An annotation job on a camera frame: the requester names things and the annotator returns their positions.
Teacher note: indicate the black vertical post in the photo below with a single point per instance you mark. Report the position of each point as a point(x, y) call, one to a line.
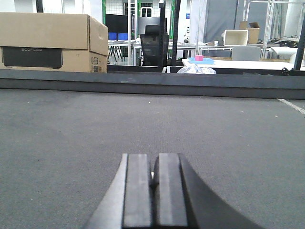
point(176, 13)

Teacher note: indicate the small open cardboard box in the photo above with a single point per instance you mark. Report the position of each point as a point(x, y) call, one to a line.
point(253, 31)

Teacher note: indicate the white plastic bin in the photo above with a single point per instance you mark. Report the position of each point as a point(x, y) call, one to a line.
point(235, 37)

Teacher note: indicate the pink tape roll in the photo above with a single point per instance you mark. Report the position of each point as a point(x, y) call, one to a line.
point(199, 58)

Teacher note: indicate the black office chair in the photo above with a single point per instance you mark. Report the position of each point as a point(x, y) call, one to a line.
point(150, 46)

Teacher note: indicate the grey chair back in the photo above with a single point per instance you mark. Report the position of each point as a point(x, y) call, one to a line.
point(246, 53)

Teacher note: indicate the clear plastic bag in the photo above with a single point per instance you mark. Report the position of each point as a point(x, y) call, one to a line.
point(195, 69)

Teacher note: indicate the white table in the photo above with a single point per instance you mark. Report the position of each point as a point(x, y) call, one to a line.
point(248, 65)

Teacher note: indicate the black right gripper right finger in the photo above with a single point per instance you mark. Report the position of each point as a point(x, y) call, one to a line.
point(182, 200)

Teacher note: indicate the light blue tray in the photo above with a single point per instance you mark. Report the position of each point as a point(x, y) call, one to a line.
point(204, 61)

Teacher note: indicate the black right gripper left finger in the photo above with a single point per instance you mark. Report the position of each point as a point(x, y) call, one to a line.
point(127, 204)

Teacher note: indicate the black conveyor side rail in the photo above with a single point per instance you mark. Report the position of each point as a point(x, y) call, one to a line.
point(217, 85)

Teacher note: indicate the large brown cardboard box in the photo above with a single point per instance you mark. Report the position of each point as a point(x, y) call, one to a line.
point(53, 42)

